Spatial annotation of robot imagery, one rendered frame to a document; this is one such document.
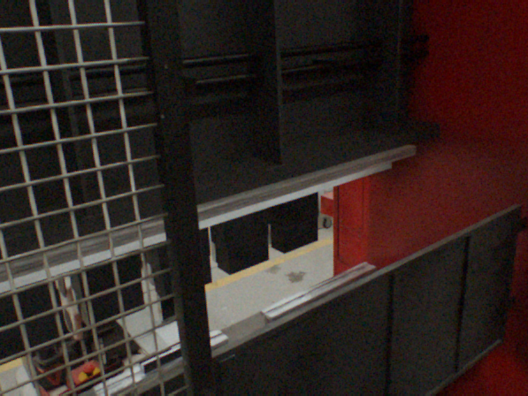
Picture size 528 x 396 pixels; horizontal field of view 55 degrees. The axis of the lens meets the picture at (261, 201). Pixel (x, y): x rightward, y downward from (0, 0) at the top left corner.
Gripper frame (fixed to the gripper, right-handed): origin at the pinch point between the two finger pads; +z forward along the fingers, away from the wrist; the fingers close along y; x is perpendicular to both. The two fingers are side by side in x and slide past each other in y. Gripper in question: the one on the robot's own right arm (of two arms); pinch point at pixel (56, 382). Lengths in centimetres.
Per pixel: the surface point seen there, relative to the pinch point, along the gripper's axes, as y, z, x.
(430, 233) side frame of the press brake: 80, -16, 102
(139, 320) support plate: 23.8, -14.6, 20.8
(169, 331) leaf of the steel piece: 36.0, -11.8, 22.7
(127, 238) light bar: 74, -50, -2
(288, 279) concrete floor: -98, 57, 208
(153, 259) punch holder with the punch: 49, -37, 16
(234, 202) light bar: 78, -49, 23
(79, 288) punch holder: 48, -38, -4
